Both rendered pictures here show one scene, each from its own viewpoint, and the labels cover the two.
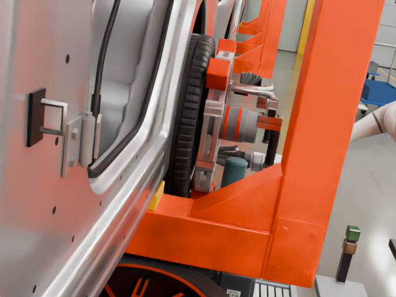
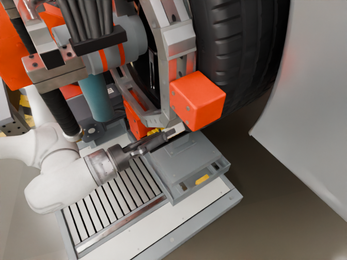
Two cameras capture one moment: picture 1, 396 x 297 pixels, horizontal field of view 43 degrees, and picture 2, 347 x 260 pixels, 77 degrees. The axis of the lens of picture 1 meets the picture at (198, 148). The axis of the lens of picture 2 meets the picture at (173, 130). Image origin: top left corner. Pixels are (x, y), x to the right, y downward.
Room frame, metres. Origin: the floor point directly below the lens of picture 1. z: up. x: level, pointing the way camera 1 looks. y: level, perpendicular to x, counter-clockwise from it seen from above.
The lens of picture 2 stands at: (2.53, -0.29, 1.16)
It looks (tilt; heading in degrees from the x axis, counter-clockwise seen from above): 51 degrees down; 143
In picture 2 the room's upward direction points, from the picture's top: straight up
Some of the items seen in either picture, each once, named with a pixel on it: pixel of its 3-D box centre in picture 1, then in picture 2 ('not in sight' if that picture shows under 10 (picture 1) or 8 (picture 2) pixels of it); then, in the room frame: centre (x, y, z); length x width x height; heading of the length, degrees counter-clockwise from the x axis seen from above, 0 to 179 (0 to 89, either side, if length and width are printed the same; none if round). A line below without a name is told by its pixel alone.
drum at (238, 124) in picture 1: (231, 123); (102, 43); (1.98, -0.12, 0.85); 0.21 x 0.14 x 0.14; 86
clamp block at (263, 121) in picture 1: (269, 121); (21, 1); (1.80, -0.24, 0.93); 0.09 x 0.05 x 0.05; 86
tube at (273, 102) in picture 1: (252, 86); not in sight; (1.88, -0.17, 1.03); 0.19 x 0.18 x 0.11; 86
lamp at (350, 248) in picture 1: (349, 246); not in sight; (1.57, -0.57, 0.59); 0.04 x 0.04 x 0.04; 86
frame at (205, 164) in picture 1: (214, 120); (126, 35); (1.98, -0.05, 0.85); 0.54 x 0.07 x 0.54; 176
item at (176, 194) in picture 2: not in sight; (175, 149); (1.99, 0.12, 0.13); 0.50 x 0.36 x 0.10; 176
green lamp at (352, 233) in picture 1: (352, 233); not in sight; (1.57, -0.57, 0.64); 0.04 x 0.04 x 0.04; 86
